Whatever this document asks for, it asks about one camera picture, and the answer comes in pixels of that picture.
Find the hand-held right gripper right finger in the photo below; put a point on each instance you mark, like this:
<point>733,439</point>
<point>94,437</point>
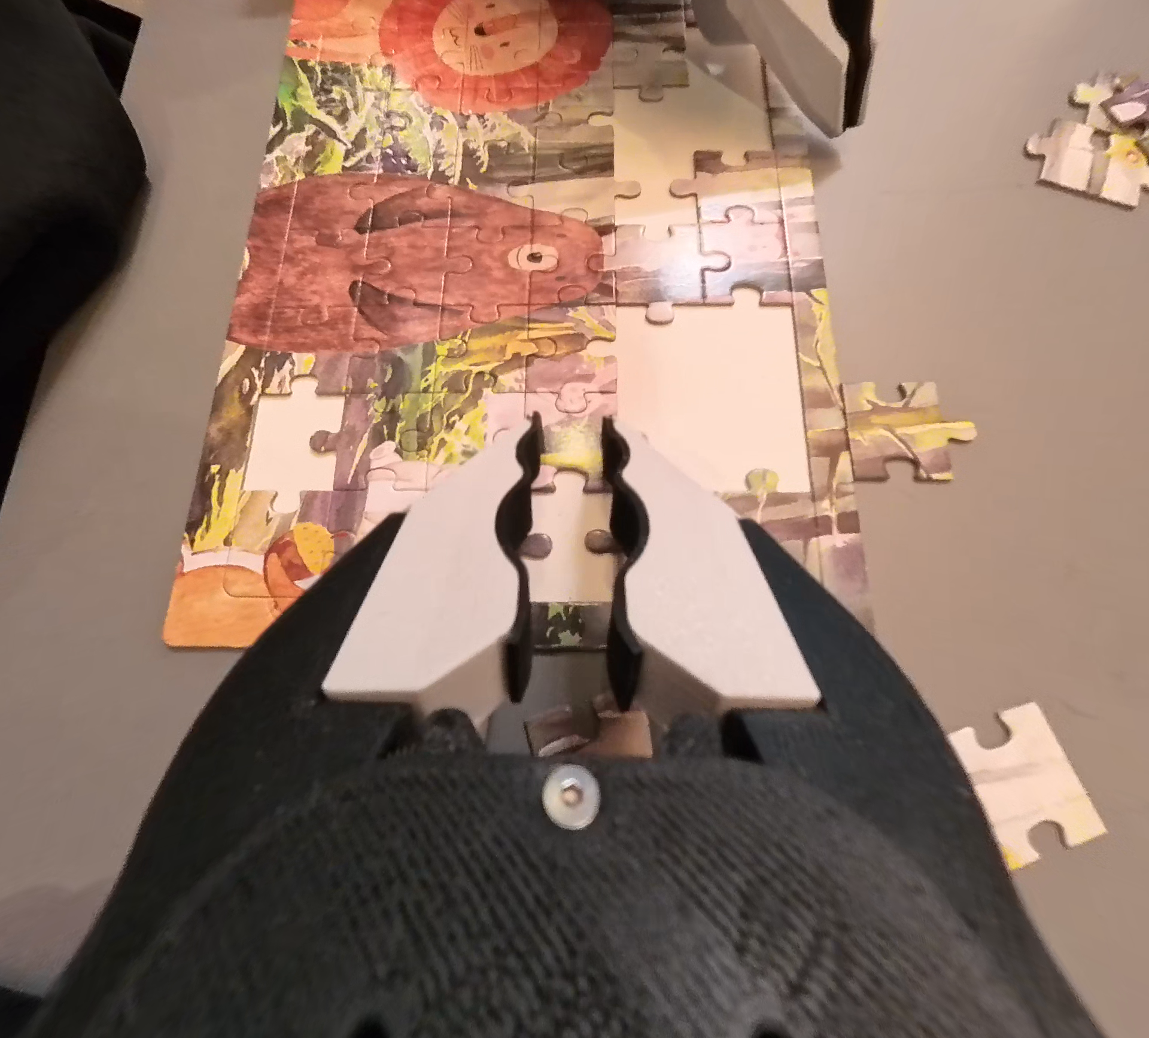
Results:
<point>718,616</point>

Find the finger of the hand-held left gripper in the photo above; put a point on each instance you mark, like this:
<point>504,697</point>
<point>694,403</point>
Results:
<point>790,42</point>

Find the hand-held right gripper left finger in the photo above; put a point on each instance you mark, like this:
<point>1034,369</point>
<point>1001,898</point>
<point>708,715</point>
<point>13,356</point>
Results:
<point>421,607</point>

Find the partly assembled jigsaw puzzle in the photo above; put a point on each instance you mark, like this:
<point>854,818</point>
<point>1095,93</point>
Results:
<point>700,374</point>

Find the green grey jigsaw piece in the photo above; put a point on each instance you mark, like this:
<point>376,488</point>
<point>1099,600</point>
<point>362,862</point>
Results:
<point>898,436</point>

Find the white jigsaw piece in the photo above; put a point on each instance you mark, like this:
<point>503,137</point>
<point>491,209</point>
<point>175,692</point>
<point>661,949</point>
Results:
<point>1024,777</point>

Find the dark green purple jigsaw piece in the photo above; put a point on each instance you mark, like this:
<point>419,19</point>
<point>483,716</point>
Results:
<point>1132,104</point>

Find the person's dark clothing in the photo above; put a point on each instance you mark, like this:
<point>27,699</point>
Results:
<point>54,203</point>

